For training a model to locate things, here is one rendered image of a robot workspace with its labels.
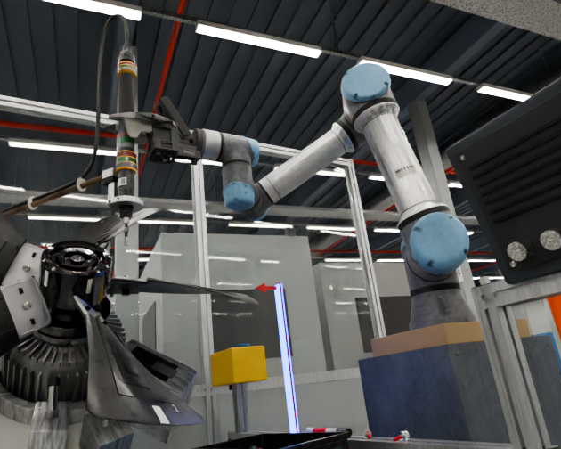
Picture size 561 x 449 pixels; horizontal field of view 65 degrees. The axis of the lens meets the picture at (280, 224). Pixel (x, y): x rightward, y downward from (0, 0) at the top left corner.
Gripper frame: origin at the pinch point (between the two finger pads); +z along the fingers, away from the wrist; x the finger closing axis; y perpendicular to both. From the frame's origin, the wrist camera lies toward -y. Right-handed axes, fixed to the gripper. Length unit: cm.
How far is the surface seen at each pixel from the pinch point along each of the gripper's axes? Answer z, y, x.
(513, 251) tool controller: -34, 48, -62
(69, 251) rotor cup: 7.8, 32.5, -4.1
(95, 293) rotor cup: 3.1, 40.5, -5.3
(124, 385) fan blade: 1, 57, -22
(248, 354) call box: -39, 51, 21
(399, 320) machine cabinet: -331, 9, 259
